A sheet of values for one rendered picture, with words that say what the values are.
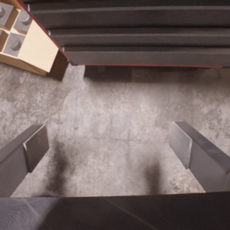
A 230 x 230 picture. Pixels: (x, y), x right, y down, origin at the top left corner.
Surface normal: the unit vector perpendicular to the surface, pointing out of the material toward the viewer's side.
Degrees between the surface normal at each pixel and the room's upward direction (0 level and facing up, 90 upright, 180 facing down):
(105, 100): 0
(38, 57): 42
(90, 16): 90
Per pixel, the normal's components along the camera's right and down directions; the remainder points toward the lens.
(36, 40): 0.55, 0.13
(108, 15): -0.06, 0.99
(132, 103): -0.11, -0.11
